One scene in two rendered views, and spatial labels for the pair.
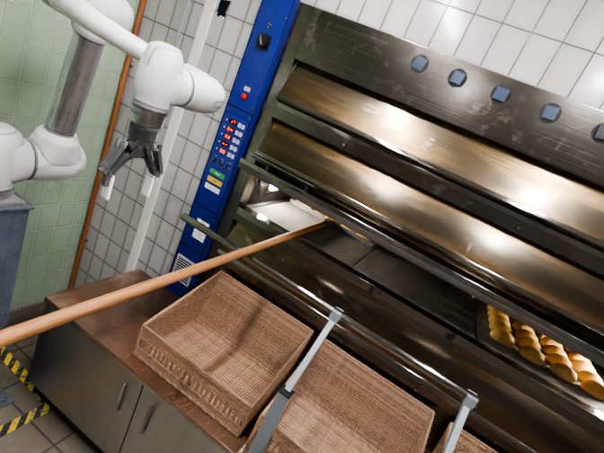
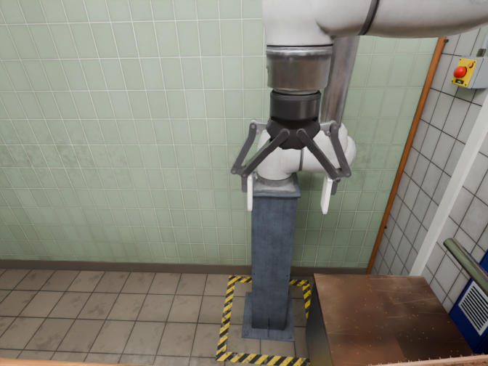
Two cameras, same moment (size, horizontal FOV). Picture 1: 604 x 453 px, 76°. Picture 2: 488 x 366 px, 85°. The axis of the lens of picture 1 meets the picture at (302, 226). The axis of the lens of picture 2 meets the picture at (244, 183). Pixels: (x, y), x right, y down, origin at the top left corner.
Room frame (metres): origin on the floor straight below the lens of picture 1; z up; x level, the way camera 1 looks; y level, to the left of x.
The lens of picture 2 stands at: (0.83, 0.12, 1.62)
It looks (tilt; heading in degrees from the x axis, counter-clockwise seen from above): 30 degrees down; 75
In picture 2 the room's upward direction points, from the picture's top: 1 degrees counter-clockwise
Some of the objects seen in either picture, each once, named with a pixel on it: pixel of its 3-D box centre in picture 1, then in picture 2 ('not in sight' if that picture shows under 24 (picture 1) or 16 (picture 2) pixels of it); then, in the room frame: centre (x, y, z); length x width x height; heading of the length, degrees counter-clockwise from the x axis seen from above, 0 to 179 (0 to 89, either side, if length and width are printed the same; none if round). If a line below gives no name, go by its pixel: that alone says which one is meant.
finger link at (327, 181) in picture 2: (147, 185); (325, 193); (1.07, 0.47, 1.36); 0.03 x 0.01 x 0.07; 69
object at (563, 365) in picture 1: (538, 336); not in sight; (1.72, -1.23, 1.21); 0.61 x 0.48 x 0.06; 162
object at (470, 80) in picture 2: not in sight; (473, 72); (1.91, 0.90, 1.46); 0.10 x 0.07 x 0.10; 72
